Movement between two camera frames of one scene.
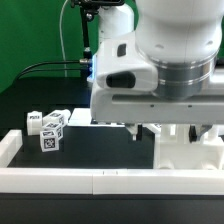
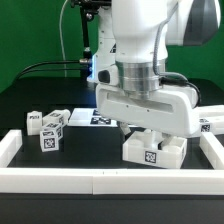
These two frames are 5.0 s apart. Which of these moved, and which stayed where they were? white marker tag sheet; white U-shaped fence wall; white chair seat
Moved: white chair seat
Stayed: white marker tag sheet; white U-shaped fence wall
